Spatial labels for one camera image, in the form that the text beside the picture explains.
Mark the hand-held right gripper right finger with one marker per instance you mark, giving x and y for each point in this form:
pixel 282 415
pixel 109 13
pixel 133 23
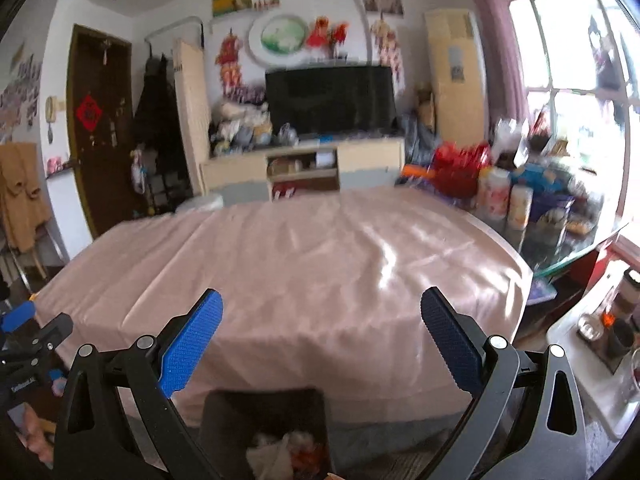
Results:
pixel 450 340

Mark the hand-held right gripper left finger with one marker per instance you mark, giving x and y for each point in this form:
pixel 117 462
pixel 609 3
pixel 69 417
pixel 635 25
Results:
pixel 192 340

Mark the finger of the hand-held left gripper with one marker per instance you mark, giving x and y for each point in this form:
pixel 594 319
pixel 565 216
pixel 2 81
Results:
pixel 17 316
pixel 50 330

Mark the dark grey trash bin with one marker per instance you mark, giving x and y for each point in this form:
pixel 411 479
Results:
pixel 235 410

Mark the clear plastic wrap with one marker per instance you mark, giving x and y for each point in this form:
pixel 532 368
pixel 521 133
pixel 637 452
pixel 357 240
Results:
pixel 272 457

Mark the person's left hand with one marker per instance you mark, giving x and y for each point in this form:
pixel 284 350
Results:
pixel 39 435

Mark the brown hanging robe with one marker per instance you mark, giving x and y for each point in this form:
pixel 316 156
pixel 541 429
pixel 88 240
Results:
pixel 20 195

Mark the pink tablecloth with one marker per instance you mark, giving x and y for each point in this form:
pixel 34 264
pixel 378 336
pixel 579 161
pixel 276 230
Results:
pixel 300 270

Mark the white side counter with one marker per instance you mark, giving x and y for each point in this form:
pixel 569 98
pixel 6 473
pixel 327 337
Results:
pixel 575 375

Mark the white round stool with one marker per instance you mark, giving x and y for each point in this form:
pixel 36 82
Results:
pixel 200 203

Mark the glass ashtray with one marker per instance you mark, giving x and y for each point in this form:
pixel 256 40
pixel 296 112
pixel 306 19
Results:
pixel 590 327

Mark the white floral label bottle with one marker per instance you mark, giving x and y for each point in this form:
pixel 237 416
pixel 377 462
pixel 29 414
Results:
pixel 492 192
pixel 520 207

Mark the dark brown door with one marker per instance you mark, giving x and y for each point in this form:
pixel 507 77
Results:
pixel 100 170

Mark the dark cup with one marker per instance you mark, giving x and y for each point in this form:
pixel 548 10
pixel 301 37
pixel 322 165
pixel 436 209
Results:
pixel 620 340

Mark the red plastic basket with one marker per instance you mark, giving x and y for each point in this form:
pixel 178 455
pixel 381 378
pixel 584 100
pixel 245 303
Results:
pixel 460 170

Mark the orange stick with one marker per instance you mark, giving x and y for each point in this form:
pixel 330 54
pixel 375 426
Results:
pixel 417 171

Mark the red box in cabinet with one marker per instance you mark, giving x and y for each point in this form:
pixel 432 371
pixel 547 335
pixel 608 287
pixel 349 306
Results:
pixel 284 191

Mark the cream tv cabinet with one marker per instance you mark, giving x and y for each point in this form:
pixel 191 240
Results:
pixel 235 170

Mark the pile of snack packets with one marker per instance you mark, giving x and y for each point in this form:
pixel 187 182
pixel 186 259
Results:
pixel 550 195

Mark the colourful hanging bag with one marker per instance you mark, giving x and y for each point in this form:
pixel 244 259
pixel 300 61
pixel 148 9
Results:
pixel 139 170

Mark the small cardboard box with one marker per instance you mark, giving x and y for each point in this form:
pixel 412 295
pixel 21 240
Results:
pixel 286 166

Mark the pile of dark blue clothes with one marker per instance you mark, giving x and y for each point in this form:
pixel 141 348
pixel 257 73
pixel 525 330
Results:
pixel 420 142

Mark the red diamond door paper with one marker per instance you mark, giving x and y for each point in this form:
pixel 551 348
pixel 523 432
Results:
pixel 90 112

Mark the pile of bags and clothes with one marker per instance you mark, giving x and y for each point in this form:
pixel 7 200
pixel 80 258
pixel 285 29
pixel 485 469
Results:
pixel 245 130

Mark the dark hanging coats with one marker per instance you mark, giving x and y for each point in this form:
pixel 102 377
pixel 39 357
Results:
pixel 160 125

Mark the white round tin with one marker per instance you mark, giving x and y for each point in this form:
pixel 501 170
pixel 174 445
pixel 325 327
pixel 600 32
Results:
pixel 324 160

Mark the cream woven board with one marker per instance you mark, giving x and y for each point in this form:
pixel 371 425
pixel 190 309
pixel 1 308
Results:
pixel 192 110

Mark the open cardboard box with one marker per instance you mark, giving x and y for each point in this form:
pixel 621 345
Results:
pixel 425 110

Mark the beige covered floor air conditioner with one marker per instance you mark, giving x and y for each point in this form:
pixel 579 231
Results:
pixel 455 105

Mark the black television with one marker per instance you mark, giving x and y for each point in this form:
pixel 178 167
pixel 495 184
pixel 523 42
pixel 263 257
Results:
pixel 330 100

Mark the red hanging firecracker decoration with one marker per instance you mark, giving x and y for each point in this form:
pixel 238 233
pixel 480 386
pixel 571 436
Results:
pixel 230 60

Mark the purple curtain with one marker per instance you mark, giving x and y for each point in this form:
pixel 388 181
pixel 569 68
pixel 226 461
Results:
pixel 500 35

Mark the window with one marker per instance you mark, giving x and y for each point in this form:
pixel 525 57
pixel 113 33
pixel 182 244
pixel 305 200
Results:
pixel 565 50

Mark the red hanging fish decoration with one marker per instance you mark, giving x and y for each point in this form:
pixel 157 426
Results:
pixel 317 34
pixel 340 37

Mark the wall photo collage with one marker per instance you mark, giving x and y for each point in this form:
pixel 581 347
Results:
pixel 20 95

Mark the round white framed wall picture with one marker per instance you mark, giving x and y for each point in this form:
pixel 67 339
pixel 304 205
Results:
pixel 282 35

